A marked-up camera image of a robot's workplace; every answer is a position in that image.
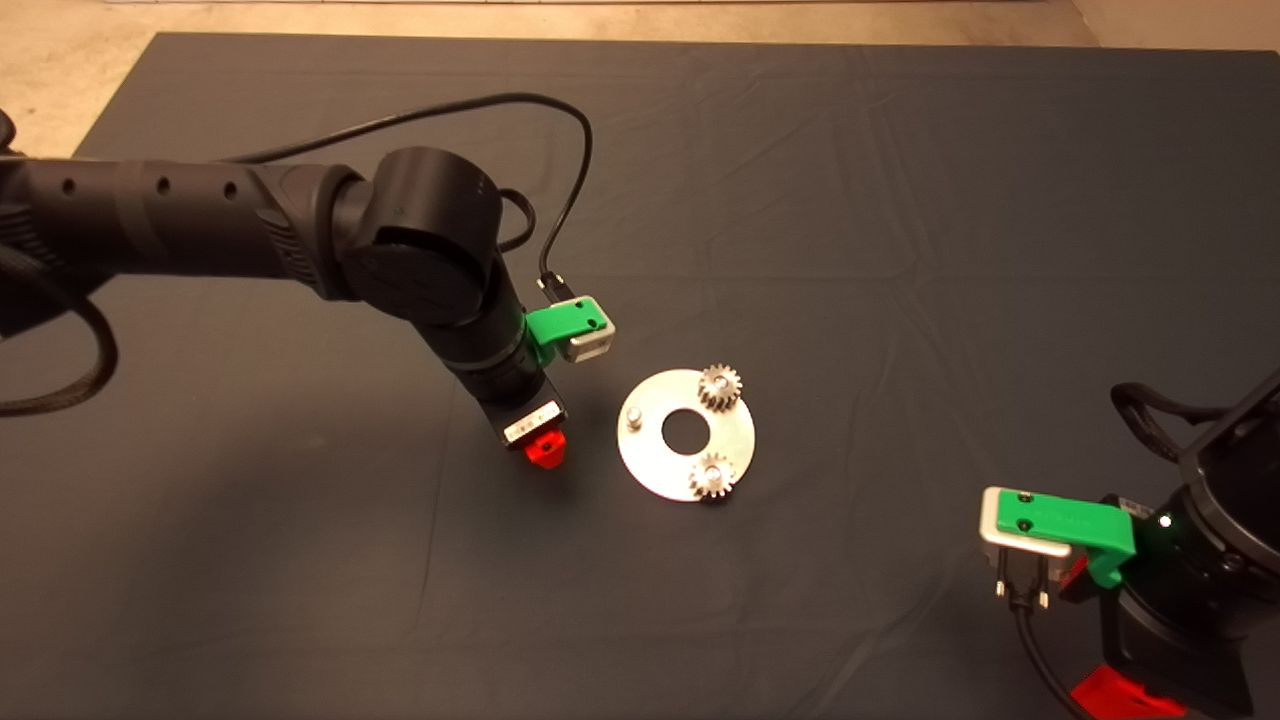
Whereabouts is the black braided cable sleeve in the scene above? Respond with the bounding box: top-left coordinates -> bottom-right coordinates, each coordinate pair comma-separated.
0,250 -> 119,417

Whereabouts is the green left camera mount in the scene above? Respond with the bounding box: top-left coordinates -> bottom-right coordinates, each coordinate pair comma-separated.
525,299 -> 610,368

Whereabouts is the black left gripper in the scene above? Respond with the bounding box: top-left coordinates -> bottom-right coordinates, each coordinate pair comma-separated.
455,333 -> 570,469

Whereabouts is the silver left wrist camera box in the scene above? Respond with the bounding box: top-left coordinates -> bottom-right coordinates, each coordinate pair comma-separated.
555,296 -> 617,364

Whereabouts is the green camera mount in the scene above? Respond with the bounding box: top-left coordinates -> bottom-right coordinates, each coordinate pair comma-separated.
1003,489 -> 1140,592
525,299 -> 610,368

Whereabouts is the green right camera mount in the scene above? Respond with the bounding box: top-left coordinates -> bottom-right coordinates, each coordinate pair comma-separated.
1003,489 -> 1140,592

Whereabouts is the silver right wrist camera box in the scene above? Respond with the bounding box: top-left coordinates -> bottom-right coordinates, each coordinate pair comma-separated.
979,486 -> 1074,560

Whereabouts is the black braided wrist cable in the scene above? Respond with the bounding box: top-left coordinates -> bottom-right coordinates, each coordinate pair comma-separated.
1110,382 -> 1227,464
497,187 -> 539,254

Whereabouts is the dark grey table cloth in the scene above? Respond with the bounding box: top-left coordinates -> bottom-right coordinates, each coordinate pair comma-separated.
0,30 -> 1280,720

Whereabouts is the small steel planetary gear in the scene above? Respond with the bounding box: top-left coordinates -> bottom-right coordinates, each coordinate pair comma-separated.
696,363 -> 744,412
690,451 -> 739,502

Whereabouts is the round metal carrier plate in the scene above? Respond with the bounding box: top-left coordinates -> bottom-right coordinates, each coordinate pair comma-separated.
616,368 -> 757,503

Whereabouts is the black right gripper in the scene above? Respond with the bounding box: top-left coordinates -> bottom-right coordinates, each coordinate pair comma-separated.
1061,489 -> 1257,720

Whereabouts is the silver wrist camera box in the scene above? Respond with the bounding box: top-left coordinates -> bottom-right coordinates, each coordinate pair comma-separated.
979,486 -> 1074,560
555,296 -> 617,364

